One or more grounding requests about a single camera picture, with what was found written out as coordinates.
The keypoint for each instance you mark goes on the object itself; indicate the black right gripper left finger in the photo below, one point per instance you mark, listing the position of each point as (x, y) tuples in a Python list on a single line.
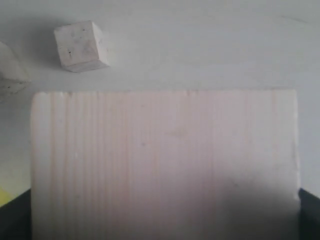
[(15, 218)]

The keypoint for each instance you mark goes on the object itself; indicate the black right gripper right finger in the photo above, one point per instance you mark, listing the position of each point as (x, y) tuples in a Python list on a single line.
[(309, 217)]

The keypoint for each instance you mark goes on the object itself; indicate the yellow cube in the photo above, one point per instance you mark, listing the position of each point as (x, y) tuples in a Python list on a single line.
[(5, 197)]

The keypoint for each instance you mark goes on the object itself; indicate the large wooden cube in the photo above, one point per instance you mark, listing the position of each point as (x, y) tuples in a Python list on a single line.
[(165, 165)]

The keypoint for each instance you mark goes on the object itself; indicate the medium wooden cube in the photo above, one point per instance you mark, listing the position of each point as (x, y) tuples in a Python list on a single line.
[(13, 76)]

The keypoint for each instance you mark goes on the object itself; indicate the small wooden cube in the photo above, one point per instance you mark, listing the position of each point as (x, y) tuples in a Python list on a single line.
[(81, 47)]

